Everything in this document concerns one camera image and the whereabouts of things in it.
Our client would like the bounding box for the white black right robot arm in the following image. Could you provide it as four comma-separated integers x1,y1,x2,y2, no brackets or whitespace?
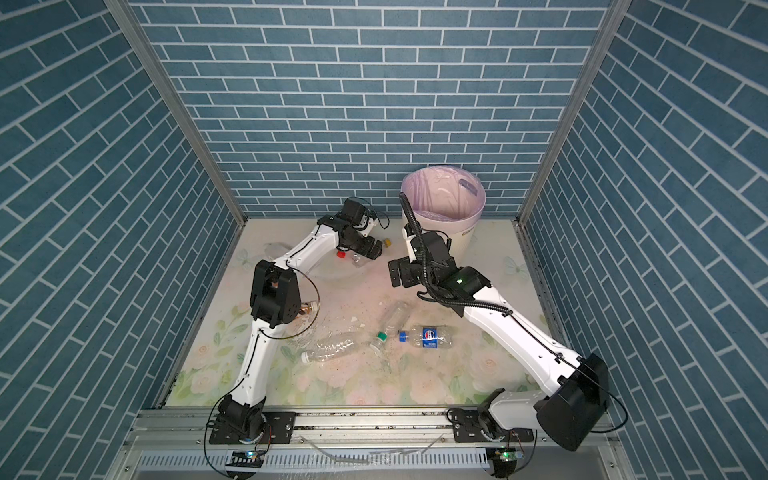
388,226,610,451

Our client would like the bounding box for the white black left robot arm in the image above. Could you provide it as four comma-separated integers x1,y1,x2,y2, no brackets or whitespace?
217,204,383,438

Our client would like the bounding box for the beige bin pink liner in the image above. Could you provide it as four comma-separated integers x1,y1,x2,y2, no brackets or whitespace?
401,165,487,260

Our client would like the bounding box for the clear bottle green cap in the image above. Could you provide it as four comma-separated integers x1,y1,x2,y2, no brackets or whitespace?
370,301,413,356

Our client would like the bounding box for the clear Pepsi bottle blue cap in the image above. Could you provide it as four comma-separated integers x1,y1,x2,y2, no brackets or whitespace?
397,325,455,349

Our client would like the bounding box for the amber tea bottle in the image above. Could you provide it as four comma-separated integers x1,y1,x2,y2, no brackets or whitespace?
299,301,319,316

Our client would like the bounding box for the clear crushed bottle white cap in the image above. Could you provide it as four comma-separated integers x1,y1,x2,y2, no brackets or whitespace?
300,332,364,364

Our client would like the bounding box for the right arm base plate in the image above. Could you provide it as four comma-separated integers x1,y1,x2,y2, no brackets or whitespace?
445,407,534,443

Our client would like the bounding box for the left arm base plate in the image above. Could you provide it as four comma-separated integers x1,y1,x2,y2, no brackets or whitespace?
207,411,297,446

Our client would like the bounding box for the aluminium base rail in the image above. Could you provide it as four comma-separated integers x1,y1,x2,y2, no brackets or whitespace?
106,407,635,479

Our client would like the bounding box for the aluminium corner post right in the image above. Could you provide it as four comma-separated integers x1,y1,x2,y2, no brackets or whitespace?
517,0,634,224

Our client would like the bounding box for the aluminium corner post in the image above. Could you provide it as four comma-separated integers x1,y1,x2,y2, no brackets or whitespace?
517,0,634,224
104,0,247,228

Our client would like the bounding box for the aluminium corner post left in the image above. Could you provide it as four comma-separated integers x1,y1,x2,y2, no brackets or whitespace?
104,0,247,228

